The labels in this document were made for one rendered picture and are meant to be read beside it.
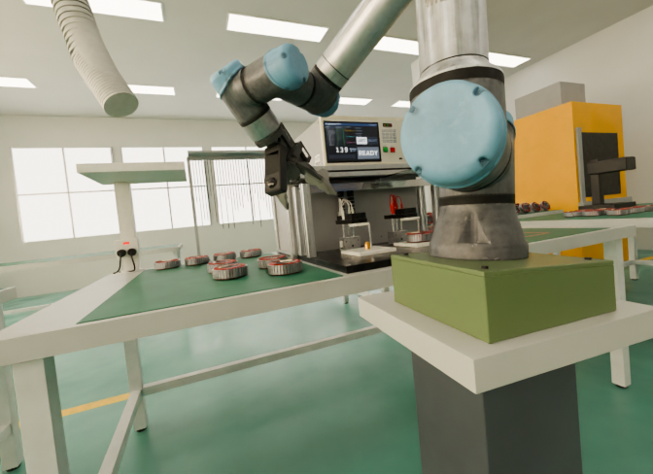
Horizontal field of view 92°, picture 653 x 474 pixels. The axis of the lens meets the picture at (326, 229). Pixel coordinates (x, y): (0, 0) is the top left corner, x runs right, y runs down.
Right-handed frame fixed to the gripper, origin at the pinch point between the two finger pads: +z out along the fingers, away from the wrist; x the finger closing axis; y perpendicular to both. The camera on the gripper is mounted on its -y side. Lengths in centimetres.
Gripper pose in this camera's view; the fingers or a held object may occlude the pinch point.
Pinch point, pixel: (310, 204)
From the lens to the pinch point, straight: 80.5
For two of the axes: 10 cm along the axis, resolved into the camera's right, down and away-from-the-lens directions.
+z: 4.9, 6.9, 5.4
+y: 2.2, -6.9, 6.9
